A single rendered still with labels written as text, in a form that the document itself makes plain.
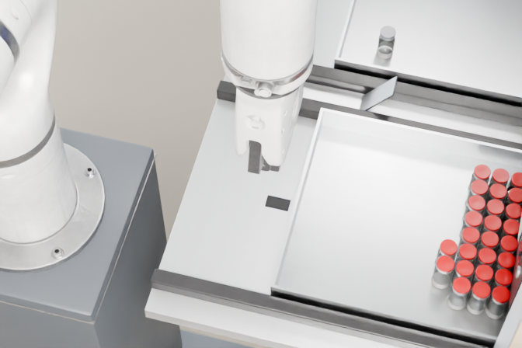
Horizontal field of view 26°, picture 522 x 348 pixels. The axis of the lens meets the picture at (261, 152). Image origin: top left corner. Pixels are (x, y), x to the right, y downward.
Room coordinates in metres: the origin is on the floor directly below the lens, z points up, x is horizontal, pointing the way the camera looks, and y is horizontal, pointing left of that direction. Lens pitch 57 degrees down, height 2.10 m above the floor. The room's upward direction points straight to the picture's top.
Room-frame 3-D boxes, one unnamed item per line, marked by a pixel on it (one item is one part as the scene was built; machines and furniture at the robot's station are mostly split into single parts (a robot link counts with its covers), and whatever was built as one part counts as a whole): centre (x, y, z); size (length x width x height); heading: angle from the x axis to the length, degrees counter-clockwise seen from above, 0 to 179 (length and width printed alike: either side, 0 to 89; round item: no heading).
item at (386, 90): (0.86, -0.10, 0.91); 0.14 x 0.03 x 0.06; 76
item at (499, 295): (0.63, -0.29, 0.90); 0.18 x 0.02 x 0.05; 165
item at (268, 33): (0.64, -0.01, 1.35); 0.09 x 0.08 x 0.13; 166
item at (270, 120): (0.64, -0.01, 1.21); 0.10 x 0.07 x 0.11; 166
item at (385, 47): (0.94, -0.17, 0.90); 0.02 x 0.02 x 0.04
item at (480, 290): (0.64, -0.27, 0.90); 0.18 x 0.02 x 0.05; 165
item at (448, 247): (0.62, -0.22, 0.90); 0.02 x 0.02 x 0.05
